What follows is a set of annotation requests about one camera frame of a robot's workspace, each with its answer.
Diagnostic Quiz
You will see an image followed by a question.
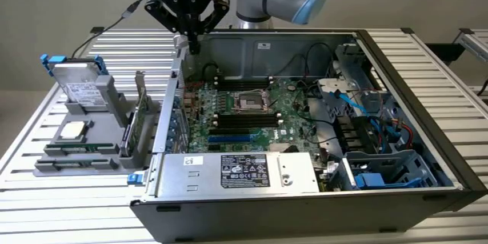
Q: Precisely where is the black RAM slot bank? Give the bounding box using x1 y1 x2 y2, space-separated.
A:
214 111 286 129
215 75 275 91

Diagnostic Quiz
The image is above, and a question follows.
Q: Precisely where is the green RAM stick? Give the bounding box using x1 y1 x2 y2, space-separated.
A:
44 143 120 157

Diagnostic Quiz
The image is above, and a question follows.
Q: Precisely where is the CPU socket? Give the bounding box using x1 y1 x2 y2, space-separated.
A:
227 89 275 114

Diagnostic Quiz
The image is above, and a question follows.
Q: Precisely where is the hard disk in blue caddy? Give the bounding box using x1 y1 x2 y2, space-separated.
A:
39 53 108 108

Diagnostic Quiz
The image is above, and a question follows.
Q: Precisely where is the green graphics card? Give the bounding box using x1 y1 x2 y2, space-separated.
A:
119 70 151 158

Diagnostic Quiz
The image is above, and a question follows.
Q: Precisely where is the green motherboard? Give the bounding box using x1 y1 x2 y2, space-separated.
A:
182 77 322 154

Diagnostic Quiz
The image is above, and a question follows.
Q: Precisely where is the black expansion slot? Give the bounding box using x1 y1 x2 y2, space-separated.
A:
208 128 252 137

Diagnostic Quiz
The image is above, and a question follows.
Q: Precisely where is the grey drive cage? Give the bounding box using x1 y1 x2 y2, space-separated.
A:
315 43 394 153

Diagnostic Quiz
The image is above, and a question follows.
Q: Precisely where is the blue expansion slot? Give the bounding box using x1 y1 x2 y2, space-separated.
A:
208 135 252 144

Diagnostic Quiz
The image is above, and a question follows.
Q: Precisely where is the silver CPU chip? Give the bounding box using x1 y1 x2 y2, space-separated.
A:
60 121 88 139

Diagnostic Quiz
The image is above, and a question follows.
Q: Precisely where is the silver chipset heatsink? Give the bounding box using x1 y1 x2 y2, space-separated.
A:
268 143 299 154

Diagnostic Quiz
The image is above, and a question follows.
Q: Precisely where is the grey parts rack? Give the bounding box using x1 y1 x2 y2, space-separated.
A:
31 74 163 178

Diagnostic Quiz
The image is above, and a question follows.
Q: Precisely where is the silver power supply unit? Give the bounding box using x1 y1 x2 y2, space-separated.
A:
156 151 322 197

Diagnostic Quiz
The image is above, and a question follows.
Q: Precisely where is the blue case latch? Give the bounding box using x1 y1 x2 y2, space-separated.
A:
127 170 147 187

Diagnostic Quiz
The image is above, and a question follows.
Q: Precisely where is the grey metal disk bay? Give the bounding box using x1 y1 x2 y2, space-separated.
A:
342 149 440 191

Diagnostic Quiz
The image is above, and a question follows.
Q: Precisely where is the open black PC case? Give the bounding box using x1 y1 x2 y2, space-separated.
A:
128 27 488 244

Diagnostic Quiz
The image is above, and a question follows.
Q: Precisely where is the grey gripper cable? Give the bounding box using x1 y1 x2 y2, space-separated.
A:
71 0 158 59

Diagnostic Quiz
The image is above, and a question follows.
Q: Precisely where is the black wire loop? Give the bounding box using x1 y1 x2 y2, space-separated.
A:
304 42 334 79

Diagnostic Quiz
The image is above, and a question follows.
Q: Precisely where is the light blue SATA wire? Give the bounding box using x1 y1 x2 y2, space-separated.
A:
334 90 368 117

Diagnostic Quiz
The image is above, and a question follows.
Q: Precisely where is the red wire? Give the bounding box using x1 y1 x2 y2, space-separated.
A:
402 124 416 149

